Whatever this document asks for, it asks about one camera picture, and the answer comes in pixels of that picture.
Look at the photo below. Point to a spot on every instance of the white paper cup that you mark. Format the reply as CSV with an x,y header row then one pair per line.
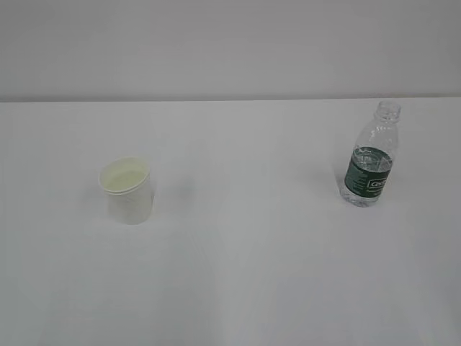
x,y
126,183

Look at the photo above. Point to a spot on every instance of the clear water bottle green label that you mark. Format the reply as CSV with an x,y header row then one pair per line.
x,y
372,157

